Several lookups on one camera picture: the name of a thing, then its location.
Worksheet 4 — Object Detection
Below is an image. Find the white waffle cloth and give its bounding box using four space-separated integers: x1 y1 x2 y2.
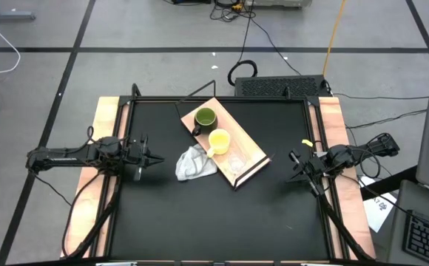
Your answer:
174 143 219 183

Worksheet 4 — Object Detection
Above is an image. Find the yellow hanging cable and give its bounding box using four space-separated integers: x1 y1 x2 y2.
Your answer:
322 0 349 78

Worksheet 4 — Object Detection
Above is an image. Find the black computer case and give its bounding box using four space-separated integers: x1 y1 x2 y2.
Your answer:
233 74 329 98

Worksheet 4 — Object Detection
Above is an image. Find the clear glass mug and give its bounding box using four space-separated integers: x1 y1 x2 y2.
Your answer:
226 152 248 175

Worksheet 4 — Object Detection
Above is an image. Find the black mug green inside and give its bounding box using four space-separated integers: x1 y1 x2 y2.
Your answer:
191 106 219 137

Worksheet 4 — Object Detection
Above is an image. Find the black computer keyboard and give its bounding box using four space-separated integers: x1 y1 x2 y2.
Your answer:
402 209 429 266

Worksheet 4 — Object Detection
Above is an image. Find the coiled black cable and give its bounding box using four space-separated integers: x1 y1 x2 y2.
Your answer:
226 59 259 87

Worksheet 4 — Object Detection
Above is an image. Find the wooden table side panel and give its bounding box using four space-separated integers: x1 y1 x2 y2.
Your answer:
60 96 131 259
317 96 377 260

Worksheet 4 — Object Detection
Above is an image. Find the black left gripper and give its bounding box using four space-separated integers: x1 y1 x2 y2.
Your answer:
124 134 166 183

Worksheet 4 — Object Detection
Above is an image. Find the white floor cable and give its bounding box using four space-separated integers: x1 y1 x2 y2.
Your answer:
0 4 22 76

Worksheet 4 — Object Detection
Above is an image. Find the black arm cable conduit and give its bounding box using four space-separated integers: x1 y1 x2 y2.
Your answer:
61 172 124 259
317 191 375 262

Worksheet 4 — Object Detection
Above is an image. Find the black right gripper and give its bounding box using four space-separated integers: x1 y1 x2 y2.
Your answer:
287 149 331 197

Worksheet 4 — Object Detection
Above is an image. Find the yellow mug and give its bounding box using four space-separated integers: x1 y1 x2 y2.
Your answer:
206 128 232 159

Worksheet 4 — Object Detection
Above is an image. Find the white paper sheet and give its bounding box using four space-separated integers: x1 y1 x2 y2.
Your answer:
357 174 399 234

